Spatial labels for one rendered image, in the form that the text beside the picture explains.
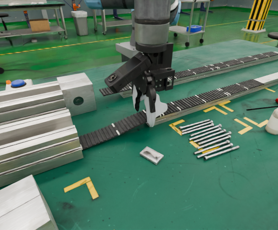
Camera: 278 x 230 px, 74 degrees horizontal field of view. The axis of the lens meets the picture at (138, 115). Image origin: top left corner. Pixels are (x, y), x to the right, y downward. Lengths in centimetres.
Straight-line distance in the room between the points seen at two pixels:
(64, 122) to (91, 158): 11
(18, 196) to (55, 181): 13
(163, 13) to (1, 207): 41
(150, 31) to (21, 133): 36
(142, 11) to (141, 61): 10
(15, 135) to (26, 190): 19
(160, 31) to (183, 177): 31
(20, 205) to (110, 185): 17
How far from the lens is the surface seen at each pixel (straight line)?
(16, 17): 811
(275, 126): 62
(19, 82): 74
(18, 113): 60
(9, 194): 34
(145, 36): 41
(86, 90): 59
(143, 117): 53
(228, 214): 41
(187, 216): 39
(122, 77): 42
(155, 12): 41
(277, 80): 95
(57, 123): 48
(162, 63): 47
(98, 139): 49
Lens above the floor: 112
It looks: 35 degrees down
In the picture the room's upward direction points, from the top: straight up
